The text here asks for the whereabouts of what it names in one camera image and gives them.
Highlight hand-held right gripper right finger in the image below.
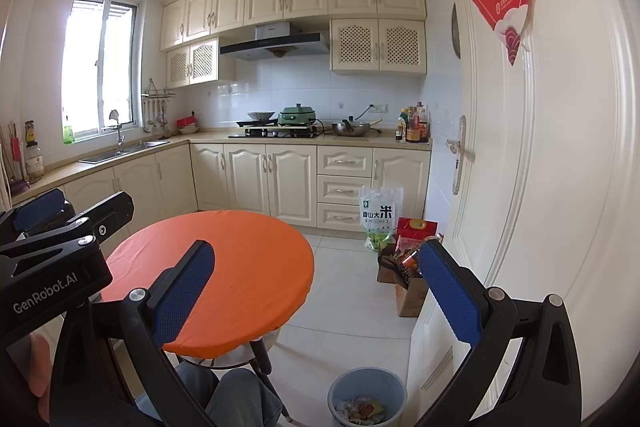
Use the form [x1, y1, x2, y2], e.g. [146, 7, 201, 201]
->
[415, 238, 583, 427]

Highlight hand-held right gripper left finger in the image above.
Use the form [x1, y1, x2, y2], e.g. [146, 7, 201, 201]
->
[50, 239, 217, 427]

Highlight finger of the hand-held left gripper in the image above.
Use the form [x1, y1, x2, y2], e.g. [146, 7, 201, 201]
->
[65, 192, 136, 248]
[0, 188, 76, 249]

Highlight blue plastic trash bin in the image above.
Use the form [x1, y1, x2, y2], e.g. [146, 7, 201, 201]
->
[327, 367, 407, 427]

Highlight person's left hand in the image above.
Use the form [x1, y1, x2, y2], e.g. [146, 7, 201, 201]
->
[27, 334, 54, 413]

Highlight glass jar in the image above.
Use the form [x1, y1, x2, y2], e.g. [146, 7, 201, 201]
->
[25, 142, 46, 182]

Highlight cooking oil bottle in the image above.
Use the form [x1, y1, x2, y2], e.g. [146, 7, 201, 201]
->
[397, 234, 446, 276]

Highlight bundle of chopsticks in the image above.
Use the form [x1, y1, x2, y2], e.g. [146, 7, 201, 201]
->
[0, 122, 26, 193]

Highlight steel sink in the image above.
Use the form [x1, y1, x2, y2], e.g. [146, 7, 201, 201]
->
[77, 139, 171, 166]

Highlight black patterned bag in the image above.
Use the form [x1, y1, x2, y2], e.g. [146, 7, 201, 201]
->
[377, 252, 424, 289]

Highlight small cardboard box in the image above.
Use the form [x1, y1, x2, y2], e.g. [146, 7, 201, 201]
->
[376, 248, 401, 284]

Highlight red rice bag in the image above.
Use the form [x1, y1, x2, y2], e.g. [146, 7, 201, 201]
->
[396, 217, 440, 256]

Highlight chrome faucet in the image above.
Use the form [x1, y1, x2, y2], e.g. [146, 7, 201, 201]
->
[102, 109, 126, 154]

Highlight white rice bag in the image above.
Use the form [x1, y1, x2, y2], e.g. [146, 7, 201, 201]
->
[357, 186, 405, 252]

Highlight person's grey-blue trousers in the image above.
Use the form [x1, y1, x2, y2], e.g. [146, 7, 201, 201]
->
[135, 364, 286, 427]

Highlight cream drawer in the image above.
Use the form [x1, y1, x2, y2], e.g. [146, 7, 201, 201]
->
[317, 203, 362, 229]
[317, 147, 374, 176]
[317, 175, 374, 204]

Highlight cream base cabinets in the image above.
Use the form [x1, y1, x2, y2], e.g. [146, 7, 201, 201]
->
[10, 134, 434, 259]

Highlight kitchen window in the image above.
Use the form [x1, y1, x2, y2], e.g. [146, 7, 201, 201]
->
[60, 0, 139, 143]

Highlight cream lattice door cabinet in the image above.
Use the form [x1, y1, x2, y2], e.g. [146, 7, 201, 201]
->
[165, 38, 221, 90]
[329, 18, 429, 78]

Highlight white panel door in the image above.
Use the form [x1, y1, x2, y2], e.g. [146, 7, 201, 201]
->
[405, 0, 640, 427]

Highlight group of condiment bottles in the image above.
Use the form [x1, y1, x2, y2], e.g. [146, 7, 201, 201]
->
[395, 102, 431, 144]

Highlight black gas stove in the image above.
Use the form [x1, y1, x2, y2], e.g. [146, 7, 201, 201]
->
[228, 129, 322, 140]

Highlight steel wok with spatula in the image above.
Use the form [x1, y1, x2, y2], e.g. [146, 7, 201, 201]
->
[331, 117, 385, 138]

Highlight green electric pot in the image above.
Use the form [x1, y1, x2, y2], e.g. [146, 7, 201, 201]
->
[277, 103, 317, 127]

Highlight range hood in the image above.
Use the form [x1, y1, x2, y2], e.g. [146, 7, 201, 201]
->
[219, 21, 331, 62]

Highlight round woven mat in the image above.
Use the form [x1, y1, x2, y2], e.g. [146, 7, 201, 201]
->
[451, 3, 462, 60]

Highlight wall rack with utensils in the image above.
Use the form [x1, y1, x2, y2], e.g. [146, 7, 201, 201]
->
[141, 78, 177, 134]

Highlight cream door handle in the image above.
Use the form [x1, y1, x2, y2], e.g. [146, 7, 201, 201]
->
[446, 114, 474, 196]

